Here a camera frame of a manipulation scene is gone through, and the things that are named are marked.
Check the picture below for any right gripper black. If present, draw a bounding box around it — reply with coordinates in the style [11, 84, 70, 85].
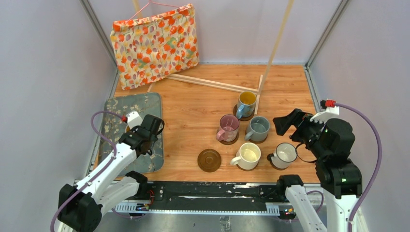
[272, 107, 327, 158]

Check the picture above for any white grey mug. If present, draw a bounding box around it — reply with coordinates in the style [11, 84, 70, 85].
[267, 143, 297, 170]

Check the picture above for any blue mug yellow inside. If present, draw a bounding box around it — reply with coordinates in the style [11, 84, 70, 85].
[235, 91, 257, 119]

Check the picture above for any cream mug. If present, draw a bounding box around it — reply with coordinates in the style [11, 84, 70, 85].
[230, 143, 261, 169]

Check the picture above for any pink mug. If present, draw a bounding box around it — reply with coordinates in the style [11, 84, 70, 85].
[216, 114, 240, 142]

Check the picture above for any small dark brown coaster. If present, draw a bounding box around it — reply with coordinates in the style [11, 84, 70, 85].
[269, 161, 287, 171]

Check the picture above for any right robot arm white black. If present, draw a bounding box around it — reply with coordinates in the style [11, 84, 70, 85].
[273, 109, 362, 232]

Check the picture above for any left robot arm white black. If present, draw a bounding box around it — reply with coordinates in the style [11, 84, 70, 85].
[50, 111, 165, 232]

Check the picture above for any floral orange fabric bag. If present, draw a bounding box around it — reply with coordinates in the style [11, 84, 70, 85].
[110, 4, 200, 90]

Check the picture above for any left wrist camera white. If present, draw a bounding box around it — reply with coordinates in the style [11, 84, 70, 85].
[126, 111, 143, 129]

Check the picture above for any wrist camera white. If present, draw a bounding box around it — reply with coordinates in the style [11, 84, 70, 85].
[126, 111, 143, 129]
[310, 106, 339, 123]

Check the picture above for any wooden rack frame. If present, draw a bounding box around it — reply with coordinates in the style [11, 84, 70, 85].
[132, 0, 294, 116]

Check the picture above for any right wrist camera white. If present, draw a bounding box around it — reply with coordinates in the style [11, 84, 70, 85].
[310, 106, 339, 123]

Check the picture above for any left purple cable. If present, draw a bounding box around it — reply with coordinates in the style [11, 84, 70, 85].
[50, 111, 128, 232]

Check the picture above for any purple cable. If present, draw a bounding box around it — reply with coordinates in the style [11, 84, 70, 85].
[50, 111, 128, 232]
[320, 99, 383, 232]

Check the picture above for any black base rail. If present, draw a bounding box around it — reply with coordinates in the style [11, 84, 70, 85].
[115, 181, 292, 216]

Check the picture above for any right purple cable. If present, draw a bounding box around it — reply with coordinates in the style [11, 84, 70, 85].
[320, 99, 383, 232]

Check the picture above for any pink wire hanger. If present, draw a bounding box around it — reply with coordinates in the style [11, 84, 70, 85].
[126, 0, 181, 21]

